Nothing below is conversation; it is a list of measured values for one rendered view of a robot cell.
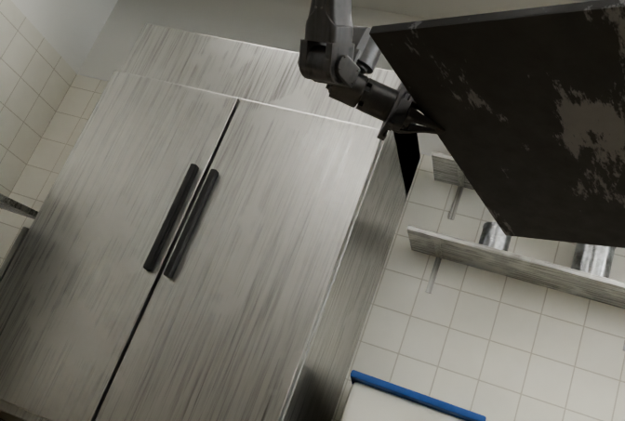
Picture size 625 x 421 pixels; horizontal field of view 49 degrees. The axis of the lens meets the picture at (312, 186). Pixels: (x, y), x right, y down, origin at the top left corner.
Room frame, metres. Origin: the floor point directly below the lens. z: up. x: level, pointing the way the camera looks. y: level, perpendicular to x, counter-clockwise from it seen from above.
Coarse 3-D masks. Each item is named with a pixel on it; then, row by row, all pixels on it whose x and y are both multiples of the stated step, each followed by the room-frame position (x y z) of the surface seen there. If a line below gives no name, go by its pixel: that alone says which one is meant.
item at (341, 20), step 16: (320, 0) 0.91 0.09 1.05; (336, 0) 0.90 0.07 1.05; (320, 16) 0.92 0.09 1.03; (336, 16) 0.91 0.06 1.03; (320, 32) 0.93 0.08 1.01; (336, 32) 0.92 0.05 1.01; (352, 32) 0.95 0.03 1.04; (304, 48) 0.97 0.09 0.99; (320, 48) 0.96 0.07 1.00; (336, 48) 0.94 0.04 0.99; (352, 48) 0.96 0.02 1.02; (304, 64) 0.98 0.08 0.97; (320, 64) 0.96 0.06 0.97; (320, 80) 0.99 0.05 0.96; (336, 80) 0.97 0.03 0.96
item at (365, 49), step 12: (360, 36) 0.99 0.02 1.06; (360, 48) 0.99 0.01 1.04; (372, 48) 1.00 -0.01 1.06; (348, 60) 0.96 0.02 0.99; (360, 60) 1.01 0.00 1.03; (372, 60) 1.01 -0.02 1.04; (336, 72) 0.96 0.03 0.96; (348, 72) 0.97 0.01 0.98; (336, 84) 1.00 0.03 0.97; (348, 84) 0.98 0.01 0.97
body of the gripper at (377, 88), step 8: (368, 80) 1.02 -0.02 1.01; (376, 88) 1.01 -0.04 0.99; (384, 88) 1.01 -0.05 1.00; (392, 88) 1.02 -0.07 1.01; (400, 88) 1.01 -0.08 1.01; (368, 96) 1.02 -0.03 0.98; (376, 96) 1.01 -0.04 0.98; (384, 96) 1.01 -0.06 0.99; (392, 96) 1.01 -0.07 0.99; (400, 96) 1.01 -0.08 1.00; (360, 104) 1.03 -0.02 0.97; (368, 104) 1.02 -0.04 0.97; (376, 104) 1.02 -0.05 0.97; (384, 104) 1.02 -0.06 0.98; (392, 104) 1.02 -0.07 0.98; (368, 112) 1.04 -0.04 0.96; (376, 112) 1.03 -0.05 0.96; (384, 112) 1.03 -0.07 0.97; (392, 112) 1.01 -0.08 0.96; (384, 120) 1.04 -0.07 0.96; (384, 128) 1.03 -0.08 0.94; (384, 136) 1.05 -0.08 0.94
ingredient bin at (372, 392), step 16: (352, 384) 2.85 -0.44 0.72; (368, 384) 2.80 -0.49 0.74; (384, 384) 2.76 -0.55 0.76; (352, 400) 2.81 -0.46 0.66; (368, 400) 2.80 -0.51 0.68; (384, 400) 2.78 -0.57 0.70; (400, 400) 2.77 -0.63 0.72; (416, 400) 2.72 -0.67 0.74; (432, 400) 2.70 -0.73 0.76; (352, 416) 2.81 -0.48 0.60; (368, 416) 2.79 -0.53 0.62; (384, 416) 2.77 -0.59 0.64; (400, 416) 2.76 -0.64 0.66; (416, 416) 2.74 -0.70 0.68; (432, 416) 2.72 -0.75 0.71; (448, 416) 2.71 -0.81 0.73; (464, 416) 2.66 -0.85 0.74; (480, 416) 2.64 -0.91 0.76
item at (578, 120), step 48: (624, 0) 0.64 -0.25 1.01; (384, 48) 0.90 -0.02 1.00; (432, 48) 0.85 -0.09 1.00; (480, 48) 0.81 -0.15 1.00; (528, 48) 0.77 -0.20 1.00; (576, 48) 0.73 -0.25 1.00; (624, 48) 0.70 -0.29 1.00; (432, 96) 0.96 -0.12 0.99; (480, 96) 0.91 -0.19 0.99; (528, 96) 0.86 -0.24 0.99; (576, 96) 0.82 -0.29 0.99; (624, 96) 0.78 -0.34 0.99; (480, 144) 1.03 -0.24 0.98; (528, 144) 0.98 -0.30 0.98; (576, 144) 0.92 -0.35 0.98; (624, 144) 0.87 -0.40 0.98; (480, 192) 1.19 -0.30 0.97; (528, 192) 1.12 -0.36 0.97; (576, 192) 1.05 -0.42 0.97; (624, 192) 0.99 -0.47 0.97; (576, 240) 1.21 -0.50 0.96; (624, 240) 1.13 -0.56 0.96
